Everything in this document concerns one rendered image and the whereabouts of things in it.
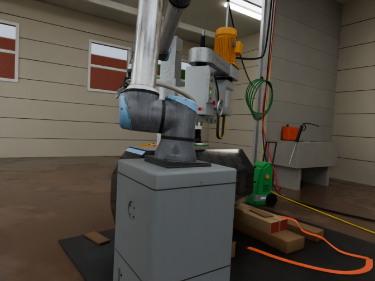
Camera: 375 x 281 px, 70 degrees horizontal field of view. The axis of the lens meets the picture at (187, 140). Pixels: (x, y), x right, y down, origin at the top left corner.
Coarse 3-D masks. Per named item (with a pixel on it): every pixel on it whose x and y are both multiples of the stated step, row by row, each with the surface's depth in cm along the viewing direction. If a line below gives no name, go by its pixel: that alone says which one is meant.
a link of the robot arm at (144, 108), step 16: (144, 0) 115; (160, 0) 117; (144, 16) 114; (160, 16) 117; (144, 32) 114; (160, 32) 118; (144, 48) 113; (144, 64) 113; (144, 80) 112; (128, 96) 111; (144, 96) 110; (128, 112) 108; (144, 112) 110; (160, 112) 112; (128, 128) 113; (144, 128) 113
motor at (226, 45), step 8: (216, 32) 295; (224, 32) 286; (232, 32) 287; (216, 40) 294; (224, 40) 288; (232, 40) 287; (216, 48) 293; (224, 48) 289; (232, 48) 290; (240, 48) 290; (224, 56) 289; (232, 56) 290
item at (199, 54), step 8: (192, 48) 231; (200, 48) 227; (208, 48) 229; (192, 56) 230; (200, 56) 227; (208, 56) 229; (216, 56) 241; (192, 64) 240; (200, 64) 236; (208, 64) 237; (216, 64) 243; (224, 64) 264; (232, 64) 284; (216, 72) 271; (224, 72) 269; (232, 72) 286; (232, 80) 298
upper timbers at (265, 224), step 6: (240, 204) 289; (234, 210) 272; (234, 216) 272; (240, 216) 266; (246, 216) 260; (252, 216) 253; (258, 216) 252; (276, 216) 255; (246, 222) 259; (252, 222) 253; (258, 222) 247; (264, 222) 242; (270, 222) 237; (276, 222) 240; (282, 222) 246; (258, 228) 247; (264, 228) 242; (270, 228) 237; (276, 228) 241; (282, 228) 246
